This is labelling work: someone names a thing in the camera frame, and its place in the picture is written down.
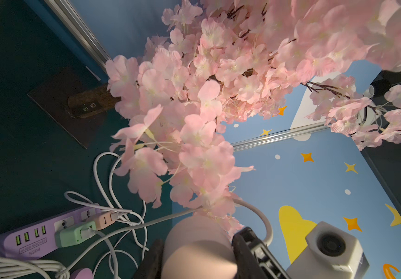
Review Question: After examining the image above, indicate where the green USB charger adapter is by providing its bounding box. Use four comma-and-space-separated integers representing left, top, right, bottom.
55, 221, 97, 248

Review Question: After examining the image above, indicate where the purple power strip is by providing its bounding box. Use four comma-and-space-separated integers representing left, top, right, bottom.
0, 206, 101, 260

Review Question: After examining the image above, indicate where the pink artificial blossom tree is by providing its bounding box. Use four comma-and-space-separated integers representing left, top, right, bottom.
105, 1, 401, 236

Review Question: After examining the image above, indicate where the pink USB charger adapter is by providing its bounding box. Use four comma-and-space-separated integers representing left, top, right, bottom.
87, 211, 119, 230

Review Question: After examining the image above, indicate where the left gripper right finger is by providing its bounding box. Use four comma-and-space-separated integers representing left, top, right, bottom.
232, 227, 290, 279

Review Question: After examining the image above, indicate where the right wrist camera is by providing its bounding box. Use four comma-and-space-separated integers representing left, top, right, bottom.
286, 222, 370, 279

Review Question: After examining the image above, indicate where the white power strip cable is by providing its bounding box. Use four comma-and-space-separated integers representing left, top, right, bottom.
63, 151, 149, 252

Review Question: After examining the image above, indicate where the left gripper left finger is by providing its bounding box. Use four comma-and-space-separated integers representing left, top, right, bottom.
132, 239, 164, 279

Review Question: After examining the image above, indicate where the white USB cable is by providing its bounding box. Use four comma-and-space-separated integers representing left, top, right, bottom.
0, 198, 274, 279

